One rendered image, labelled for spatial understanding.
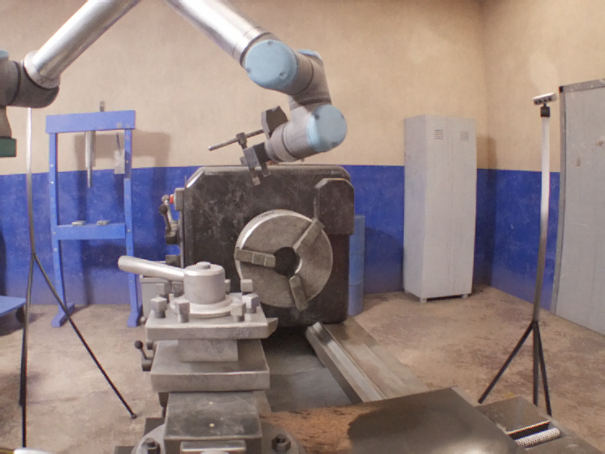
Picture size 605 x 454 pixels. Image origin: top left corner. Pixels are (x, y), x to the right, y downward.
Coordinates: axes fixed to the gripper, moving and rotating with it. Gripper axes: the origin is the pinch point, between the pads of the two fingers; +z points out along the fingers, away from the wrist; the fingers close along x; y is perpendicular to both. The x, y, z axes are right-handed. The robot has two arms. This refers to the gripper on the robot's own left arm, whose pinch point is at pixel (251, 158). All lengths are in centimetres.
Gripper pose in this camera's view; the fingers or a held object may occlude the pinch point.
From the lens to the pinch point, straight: 126.5
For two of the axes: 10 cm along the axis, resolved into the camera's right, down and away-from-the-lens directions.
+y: 3.5, 9.3, 1.5
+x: 7.5, -3.7, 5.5
